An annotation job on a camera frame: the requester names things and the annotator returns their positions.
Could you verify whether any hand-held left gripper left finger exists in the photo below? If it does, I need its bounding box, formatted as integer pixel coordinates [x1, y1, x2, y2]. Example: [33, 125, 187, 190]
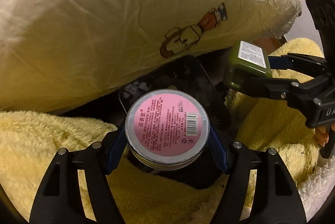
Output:
[29, 127, 129, 224]

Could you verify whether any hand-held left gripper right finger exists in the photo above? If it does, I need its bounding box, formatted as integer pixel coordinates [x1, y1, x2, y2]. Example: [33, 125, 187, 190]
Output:
[207, 124, 307, 224]

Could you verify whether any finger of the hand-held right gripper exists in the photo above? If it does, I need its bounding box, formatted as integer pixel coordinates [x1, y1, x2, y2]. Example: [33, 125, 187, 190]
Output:
[267, 52, 327, 74]
[243, 76, 315, 104]

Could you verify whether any green box white label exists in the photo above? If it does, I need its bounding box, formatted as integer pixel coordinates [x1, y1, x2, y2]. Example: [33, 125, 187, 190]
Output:
[223, 40, 273, 91]

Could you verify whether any round tin pink label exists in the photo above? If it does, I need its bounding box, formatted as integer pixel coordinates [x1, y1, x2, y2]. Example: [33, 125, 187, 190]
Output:
[125, 88, 210, 170]

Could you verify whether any person's right hand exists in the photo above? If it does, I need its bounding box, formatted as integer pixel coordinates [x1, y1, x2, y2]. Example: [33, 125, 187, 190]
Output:
[315, 124, 332, 146]

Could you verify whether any yellow fluffy robe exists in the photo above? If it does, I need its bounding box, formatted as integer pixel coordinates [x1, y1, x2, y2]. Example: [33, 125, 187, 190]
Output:
[0, 38, 331, 224]

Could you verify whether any cream pillow cartoon print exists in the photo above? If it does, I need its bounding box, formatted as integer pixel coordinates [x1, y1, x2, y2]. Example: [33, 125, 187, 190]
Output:
[0, 0, 303, 113]

